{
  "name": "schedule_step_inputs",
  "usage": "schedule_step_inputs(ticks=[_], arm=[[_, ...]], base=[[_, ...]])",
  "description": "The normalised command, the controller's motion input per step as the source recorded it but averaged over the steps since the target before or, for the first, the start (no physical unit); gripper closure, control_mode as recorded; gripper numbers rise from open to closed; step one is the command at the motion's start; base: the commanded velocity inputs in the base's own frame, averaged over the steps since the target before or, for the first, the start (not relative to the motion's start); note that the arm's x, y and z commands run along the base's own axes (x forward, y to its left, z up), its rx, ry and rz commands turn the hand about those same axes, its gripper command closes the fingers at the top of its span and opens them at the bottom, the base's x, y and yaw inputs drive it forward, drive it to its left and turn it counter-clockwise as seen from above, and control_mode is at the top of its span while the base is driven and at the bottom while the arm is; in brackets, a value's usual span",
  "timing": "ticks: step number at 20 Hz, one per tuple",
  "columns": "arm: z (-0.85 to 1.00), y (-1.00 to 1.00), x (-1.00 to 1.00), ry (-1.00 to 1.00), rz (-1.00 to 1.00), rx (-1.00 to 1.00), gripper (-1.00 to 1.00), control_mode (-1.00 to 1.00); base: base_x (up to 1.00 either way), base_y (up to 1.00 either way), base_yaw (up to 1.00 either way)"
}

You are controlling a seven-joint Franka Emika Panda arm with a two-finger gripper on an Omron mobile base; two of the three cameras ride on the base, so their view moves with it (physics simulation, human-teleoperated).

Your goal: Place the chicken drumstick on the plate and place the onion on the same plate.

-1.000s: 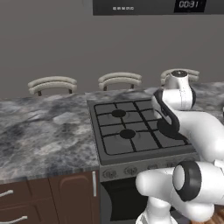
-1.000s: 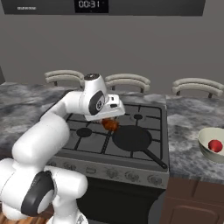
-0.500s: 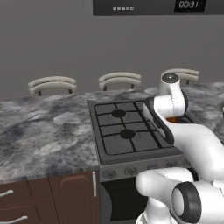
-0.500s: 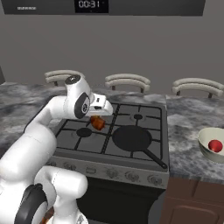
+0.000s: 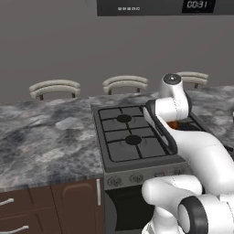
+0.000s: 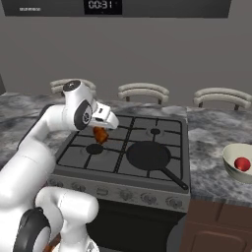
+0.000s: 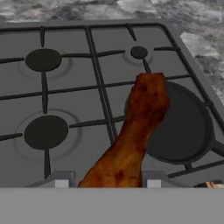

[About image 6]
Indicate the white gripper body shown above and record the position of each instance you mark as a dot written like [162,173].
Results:
[111,121]

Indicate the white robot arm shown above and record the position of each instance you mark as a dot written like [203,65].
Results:
[31,157]

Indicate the brown chicken drumstick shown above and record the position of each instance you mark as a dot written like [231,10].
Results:
[101,135]

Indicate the beige stool backrest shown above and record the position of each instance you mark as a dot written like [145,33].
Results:
[223,95]
[59,84]
[143,90]

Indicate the black frying pan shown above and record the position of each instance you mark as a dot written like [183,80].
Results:
[148,155]

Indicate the grey gas stove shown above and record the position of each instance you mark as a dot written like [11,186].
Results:
[138,183]

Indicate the black microwave with clock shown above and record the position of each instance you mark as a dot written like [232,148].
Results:
[65,7]

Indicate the pale green bowl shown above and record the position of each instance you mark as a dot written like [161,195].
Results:
[233,174]

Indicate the red round fruit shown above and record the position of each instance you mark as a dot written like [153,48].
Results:
[242,164]

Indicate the brown cupboard door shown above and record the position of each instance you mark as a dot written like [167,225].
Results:
[218,229]

